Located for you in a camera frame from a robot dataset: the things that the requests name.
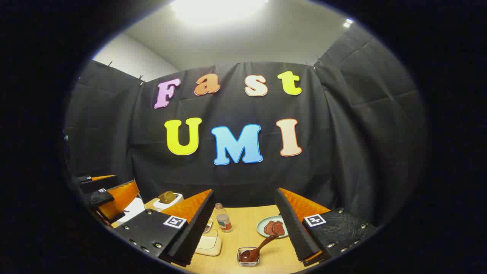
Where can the clear plastic bottle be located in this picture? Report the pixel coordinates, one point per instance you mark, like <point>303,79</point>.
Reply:
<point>223,220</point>

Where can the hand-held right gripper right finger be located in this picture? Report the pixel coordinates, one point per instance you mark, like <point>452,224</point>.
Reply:
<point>295,228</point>

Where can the brown bread slice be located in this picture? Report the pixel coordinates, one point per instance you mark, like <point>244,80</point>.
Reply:
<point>163,198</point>
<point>172,196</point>

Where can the dark wooden spoon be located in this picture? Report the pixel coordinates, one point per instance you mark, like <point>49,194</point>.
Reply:
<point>251,254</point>

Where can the white rice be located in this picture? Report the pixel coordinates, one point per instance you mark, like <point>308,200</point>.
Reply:
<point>208,241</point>

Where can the pale green plate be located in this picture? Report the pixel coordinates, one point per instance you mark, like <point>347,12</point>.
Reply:
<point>262,230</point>

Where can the small ceiling light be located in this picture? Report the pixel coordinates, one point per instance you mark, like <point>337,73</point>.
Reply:
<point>347,23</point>

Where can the red meat slice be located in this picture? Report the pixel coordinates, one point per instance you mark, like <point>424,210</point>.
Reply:
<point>279,228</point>
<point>269,228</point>

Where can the clear plastic tray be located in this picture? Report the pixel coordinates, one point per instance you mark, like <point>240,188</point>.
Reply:
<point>208,251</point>

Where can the white toaster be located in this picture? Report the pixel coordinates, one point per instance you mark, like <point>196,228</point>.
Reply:
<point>173,201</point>

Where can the white divided bean dish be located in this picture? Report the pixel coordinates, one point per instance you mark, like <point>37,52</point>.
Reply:
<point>208,225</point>

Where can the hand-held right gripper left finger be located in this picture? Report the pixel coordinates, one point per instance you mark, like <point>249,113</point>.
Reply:
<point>192,232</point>

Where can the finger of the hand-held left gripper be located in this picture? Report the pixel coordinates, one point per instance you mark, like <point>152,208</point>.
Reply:
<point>97,184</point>
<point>101,198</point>

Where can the black backdrop cloth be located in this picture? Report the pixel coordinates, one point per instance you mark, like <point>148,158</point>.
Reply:
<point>342,133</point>

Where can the large ceiling light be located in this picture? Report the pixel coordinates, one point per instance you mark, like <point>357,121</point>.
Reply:
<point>217,9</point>

